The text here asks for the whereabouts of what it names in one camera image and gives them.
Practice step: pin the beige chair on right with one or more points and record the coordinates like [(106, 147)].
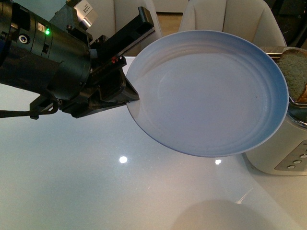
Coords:
[(251, 20)]

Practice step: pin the white chrome two-slot toaster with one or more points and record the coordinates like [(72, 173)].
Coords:
[(285, 153)]

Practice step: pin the beige chair on left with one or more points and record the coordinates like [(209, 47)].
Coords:
[(126, 10)]

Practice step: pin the light blue round plate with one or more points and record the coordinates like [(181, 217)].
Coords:
[(207, 93)]

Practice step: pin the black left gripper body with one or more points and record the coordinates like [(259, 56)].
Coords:
[(64, 58)]

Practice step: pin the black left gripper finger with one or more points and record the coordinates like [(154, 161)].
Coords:
[(114, 91), (109, 52)]

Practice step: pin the brown bread slice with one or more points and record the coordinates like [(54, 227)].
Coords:
[(293, 64)]

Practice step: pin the beige chair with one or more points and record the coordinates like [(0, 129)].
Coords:
[(126, 10), (251, 20)]

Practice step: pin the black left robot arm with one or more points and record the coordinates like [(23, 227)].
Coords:
[(16, 39)]

